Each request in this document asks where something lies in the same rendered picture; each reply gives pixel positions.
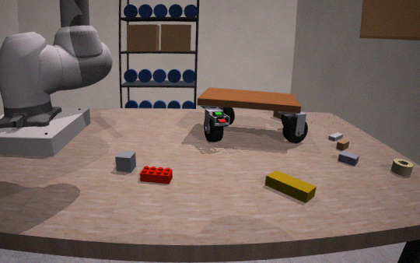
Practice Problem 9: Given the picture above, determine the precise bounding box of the red toy building brick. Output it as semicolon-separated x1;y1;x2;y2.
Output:
140;166;173;184

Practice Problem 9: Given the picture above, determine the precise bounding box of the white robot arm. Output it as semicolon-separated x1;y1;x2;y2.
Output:
0;0;113;129

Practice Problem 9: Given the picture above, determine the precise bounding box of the small brown block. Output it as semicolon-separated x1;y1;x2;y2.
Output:
336;139;349;151

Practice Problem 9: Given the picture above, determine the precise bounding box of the olive-yellow ring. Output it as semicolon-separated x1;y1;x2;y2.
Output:
391;159;414;177

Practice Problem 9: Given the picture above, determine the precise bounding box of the yellow rectangular block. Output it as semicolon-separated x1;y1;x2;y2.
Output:
265;170;317;203

